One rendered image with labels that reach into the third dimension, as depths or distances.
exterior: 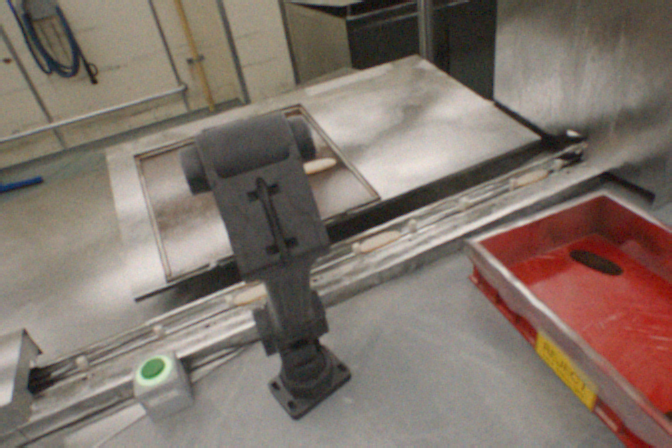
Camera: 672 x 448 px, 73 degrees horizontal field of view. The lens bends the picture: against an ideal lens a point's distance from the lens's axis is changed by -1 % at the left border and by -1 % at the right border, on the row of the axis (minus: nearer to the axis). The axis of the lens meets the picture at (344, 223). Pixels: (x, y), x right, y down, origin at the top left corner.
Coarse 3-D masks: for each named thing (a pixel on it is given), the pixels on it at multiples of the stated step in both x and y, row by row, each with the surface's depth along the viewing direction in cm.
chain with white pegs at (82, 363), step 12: (516, 180) 108; (504, 192) 110; (468, 204) 105; (420, 228) 104; (360, 252) 98; (228, 300) 90; (192, 324) 90; (132, 348) 87; (84, 360) 83; (48, 384) 83
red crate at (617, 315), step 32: (544, 256) 93; (608, 256) 90; (480, 288) 87; (544, 288) 86; (576, 288) 85; (608, 288) 83; (640, 288) 82; (512, 320) 80; (576, 320) 79; (608, 320) 78; (640, 320) 77; (608, 352) 73; (640, 352) 72; (640, 384) 68; (608, 416) 63
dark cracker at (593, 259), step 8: (576, 256) 90; (584, 256) 90; (592, 256) 89; (584, 264) 89; (592, 264) 88; (600, 264) 87; (608, 264) 87; (616, 264) 87; (608, 272) 86; (616, 272) 86
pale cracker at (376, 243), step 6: (384, 234) 101; (390, 234) 100; (396, 234) 100; (366, 240) 100; (372, 240) 100; (378, 240) 99; (384, 240) 99; (390, 240) 99; (396, 240) 100; (360, 246) 99; (366, 246) 98; (372, 246) 98; (378, 246) 98; (366, 252) 98
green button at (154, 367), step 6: (150, 360) 75; (156, 360) 75; (162, 360) 75; (144, 366) 74; (150, 366) 74; (156, 366) 74; (162, 366) 74; (144, 372) 73; (150, 372) 73; (156, 372) 73; (162, 372) 73; (144, 378) 73; (150, 378) 72
